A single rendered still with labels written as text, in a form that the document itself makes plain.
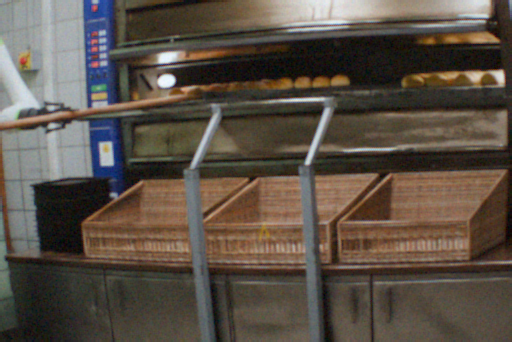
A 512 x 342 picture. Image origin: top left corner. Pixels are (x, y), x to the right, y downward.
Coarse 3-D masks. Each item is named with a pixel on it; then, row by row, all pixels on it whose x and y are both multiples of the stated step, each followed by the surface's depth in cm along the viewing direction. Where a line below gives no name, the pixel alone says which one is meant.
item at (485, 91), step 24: (264, 96) 512; (288, 96) 505; (312, 96) 499; (336, 96) 493; (360, 96) 488; (384, 96) 482; (408, 96) 476; (432, 96) 470; (456, 96) 465; (480, 96) 459
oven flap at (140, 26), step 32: (192, 0) 527; (224, 0) 518; (256, 0) 509; (288, 0) 501; (320, 0) 493; (352, 0) 485; (384, 0) 477; (416, 0) 469; (448, 0) 461; (480, 0) 453; (128, 32) 542; (160, 32) 532; (192, 32) 523; (224, 32) 511; (256, 32) 506
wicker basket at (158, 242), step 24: (144, 192) 542; (168, 192) 535; (216, 192) 522; (96, 216) 513; (120, 216) 528; (144, 216) 540; (168, 216) 533; (96, 240) 502; (120, 240) 495; (144, 240) 538; (168, 240) 482
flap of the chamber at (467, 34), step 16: (336, 32) 473; (352, 32) 470; (368, 32) 466; (384, 32) 462; (400, 32) 458; (416, 32) 455; (432, 32) 451; (448, 32) 447; (464, 32) 444; (480, 32) 441; (160, 48) 517; (176, 48) 513; (192, 48) 508; (208, 48) 505; (224, 48) 505; (240, 48) 504; (256, 48) 503; (272, 48) 502; (288, 48) 501; (304, 48) 499; (320, 48) 497; (128, 64) 544; (144, 64) 543
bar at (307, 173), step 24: (96, 120) 511; (216, 120) 476; (192, 168) 460; (312, 168) 437; (192, 192) 461; (312, 192) 436; (192, 216) 462; (312, 216) 436; (192, 240) 463; (312, 240) 437; (312, 264) 438; (312, 288) 439; (312, 312) 440; (312, 336) 441
